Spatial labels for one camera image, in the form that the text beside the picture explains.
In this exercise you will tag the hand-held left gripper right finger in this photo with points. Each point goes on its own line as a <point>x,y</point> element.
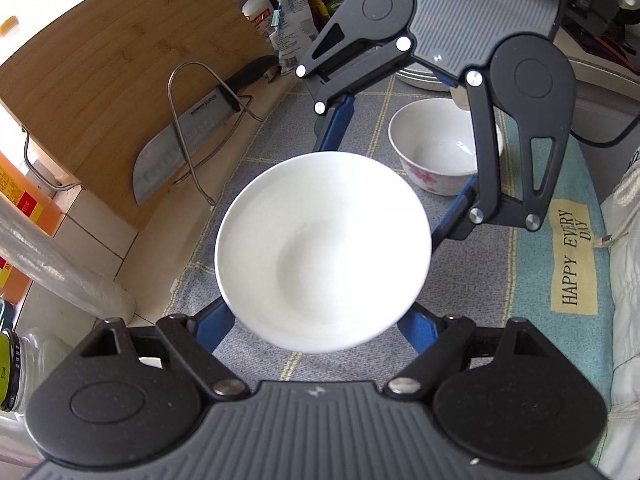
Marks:
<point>422,330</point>

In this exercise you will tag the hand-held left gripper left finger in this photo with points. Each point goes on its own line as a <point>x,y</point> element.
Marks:
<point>212,325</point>

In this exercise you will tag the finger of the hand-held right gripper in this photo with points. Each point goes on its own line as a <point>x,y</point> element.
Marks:
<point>485,200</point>
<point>335,125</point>

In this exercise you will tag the white pink-floral bowl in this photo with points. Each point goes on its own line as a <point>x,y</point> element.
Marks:
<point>430,145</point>

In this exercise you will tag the white floral plate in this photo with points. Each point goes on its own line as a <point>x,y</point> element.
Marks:
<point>420,82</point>

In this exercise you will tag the plain white bowl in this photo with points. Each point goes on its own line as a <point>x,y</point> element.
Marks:
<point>320,250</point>

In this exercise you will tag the grey and teal towel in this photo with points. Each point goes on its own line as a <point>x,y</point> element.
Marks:
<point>370,125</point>

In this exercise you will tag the white and blue bag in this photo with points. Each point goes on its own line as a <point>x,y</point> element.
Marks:
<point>295,25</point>

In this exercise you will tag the red and white packet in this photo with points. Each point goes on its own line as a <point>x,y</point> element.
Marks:
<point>257,17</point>

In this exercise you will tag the tall clear plastic wrap roll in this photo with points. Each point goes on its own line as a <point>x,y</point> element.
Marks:
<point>60,265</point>

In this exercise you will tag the white garment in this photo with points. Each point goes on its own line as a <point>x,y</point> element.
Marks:
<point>625,310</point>

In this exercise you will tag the glass jar with green lid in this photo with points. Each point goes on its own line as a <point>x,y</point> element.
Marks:
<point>35,355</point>

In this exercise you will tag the orange cooking oil bottle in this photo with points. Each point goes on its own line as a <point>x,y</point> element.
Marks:
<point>25,190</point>

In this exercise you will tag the bamboo cutting board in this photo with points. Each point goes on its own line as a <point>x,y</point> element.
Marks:
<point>100,85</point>

